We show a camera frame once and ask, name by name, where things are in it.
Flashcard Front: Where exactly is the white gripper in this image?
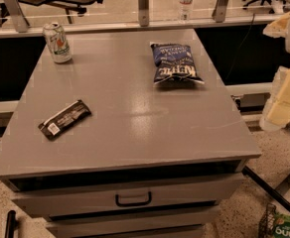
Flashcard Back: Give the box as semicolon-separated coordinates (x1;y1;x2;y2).
259;12;290;131

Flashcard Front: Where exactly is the blue chip bag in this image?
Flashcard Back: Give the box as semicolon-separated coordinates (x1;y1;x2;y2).
150;43;204;84

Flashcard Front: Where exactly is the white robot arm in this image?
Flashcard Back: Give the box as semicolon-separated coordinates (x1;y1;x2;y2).
259;12;290;131

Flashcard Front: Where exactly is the black rxbar chocolate bar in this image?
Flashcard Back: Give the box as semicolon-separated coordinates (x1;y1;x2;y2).
38;99;92;141

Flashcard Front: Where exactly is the black pole on floor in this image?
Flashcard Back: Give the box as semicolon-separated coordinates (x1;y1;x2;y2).
242;166;290;212

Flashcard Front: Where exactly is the clear plastic water bottle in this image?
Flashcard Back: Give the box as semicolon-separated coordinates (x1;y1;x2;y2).
179;0;193;21

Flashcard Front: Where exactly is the grey drawer cabinet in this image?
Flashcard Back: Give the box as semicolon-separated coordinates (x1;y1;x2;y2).
0;30;260;238

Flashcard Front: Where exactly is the white green soda can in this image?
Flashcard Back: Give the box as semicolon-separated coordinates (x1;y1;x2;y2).
43;23;72;63

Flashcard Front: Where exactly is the wire basket with green package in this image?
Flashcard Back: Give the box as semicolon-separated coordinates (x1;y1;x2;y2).
258;203;290;238

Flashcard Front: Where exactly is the black drawer handle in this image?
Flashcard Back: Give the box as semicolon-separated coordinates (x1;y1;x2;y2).
115;191;152;207

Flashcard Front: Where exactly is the black handle bottom left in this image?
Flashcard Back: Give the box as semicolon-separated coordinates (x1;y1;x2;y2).
4;210;17;238

